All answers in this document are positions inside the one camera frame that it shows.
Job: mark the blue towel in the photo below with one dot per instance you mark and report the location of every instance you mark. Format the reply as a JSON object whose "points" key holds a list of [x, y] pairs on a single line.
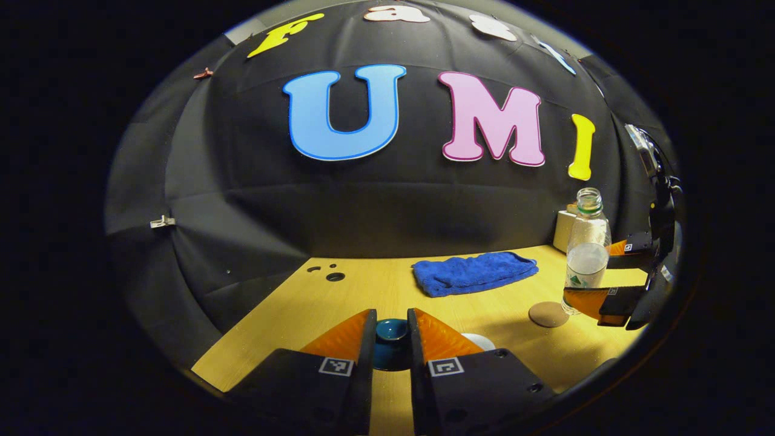
{"points": [[472, 272]]}

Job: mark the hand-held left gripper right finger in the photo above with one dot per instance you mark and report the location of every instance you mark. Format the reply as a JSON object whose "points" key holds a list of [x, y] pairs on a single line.
{"points": [[419, 387]]}

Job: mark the clear plastic water bottle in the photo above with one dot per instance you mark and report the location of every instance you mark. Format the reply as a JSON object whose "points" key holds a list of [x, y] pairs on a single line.
{"points": [[587, 254]]}

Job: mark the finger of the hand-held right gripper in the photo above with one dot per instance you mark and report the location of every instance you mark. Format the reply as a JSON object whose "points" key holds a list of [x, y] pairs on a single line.
{"points": [[636, 254], [620, 303]]}

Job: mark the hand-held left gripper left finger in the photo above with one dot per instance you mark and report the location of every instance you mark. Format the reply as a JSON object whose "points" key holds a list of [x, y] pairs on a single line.
{"points": [[362, 387]]}

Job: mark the black backdrop cloth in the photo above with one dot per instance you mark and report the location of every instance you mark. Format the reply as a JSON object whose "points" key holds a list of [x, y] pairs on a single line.
{"points": [[272, 200]]}

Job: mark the white toaster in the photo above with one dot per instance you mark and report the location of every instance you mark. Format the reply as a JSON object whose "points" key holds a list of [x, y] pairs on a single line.
{"points": [[563, 233]]}

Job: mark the teacup with white inside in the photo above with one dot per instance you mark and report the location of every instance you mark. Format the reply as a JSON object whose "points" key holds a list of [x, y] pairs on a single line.
{"points": [[481, 341]]}

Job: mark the round brown coaster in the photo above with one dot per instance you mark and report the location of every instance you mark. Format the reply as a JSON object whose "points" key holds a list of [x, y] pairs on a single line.
{"points": [[548, 315]]}

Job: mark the red clip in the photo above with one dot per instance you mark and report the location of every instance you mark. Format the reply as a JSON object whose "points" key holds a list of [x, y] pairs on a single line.
{"points": [[203, 74]]}

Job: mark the white clip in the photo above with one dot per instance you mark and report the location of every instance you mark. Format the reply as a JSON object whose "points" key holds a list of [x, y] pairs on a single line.
{"points": [[162, 222]]}

